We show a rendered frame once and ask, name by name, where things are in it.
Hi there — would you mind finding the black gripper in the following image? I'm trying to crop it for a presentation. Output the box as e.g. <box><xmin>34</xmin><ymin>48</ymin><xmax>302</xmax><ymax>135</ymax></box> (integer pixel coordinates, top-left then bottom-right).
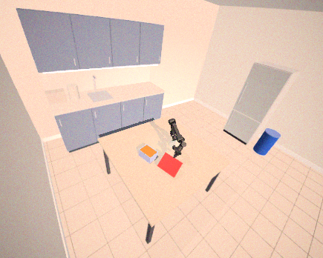
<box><xmin>173</xmin><ymin>145</ymin><xmax>183</xmax><ymax>158</ymax></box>

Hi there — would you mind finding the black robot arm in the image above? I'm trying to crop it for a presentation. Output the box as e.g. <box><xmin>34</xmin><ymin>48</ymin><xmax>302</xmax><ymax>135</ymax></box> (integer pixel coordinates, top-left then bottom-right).
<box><xmin>168</xmin><ymin>118</ymin><xmax>187</xmax><ymax>149</ymax></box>

